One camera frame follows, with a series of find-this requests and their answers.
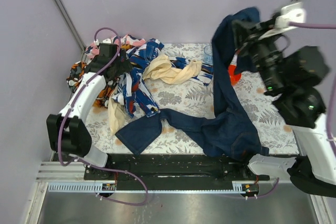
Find blue white patterned cloth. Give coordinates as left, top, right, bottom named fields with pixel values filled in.
left=112, top=38, right=214, bottom=118

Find orange camouflage cloth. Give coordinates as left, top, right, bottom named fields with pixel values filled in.
left=66, top=49, right=125, bottom=108

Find dark blue denim jeans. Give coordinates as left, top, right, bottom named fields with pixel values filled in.
left=115, top=7, right=269, bottom=161

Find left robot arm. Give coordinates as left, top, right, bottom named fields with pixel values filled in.
left=46, top=43, right=132, bottom=167

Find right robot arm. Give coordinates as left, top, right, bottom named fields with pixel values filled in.
left=232, top=20, right=335, bottom=198

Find pink patterned cloth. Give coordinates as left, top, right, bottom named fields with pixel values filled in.
left=85, top=34, right=146, bottom=59

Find cream cloth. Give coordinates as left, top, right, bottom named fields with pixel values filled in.
left=108, top=54, right=202, bottom=135

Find orange plastic bowl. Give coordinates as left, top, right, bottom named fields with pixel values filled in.
left=228, top=55, right=242, bottom=86

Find clear blue plastic cup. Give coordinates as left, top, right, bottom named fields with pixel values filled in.
left=203, top=45, right=213, bottom=65

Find floral table mat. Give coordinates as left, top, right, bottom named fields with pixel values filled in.
left=62, top=42, right=300, bottom=155

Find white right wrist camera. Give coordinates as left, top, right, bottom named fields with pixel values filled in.
left=275, top=2, right=306, bottom=29

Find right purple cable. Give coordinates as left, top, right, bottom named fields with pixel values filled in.
left=223, top=23, right=336, bottom=200

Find purple cable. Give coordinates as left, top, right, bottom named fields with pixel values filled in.
left=57, top=27, right=149, bottom=205
left=223, top=23, right=336, bottom=200

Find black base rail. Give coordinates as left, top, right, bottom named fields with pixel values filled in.
left=52, top=153, right=302, bottom=192

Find grey slotted cable duct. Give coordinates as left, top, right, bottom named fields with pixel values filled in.
left=48, top=181, right=253, bottom=194

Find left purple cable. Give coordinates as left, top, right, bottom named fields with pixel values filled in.
left=57, top=27, right=149, bottom=205

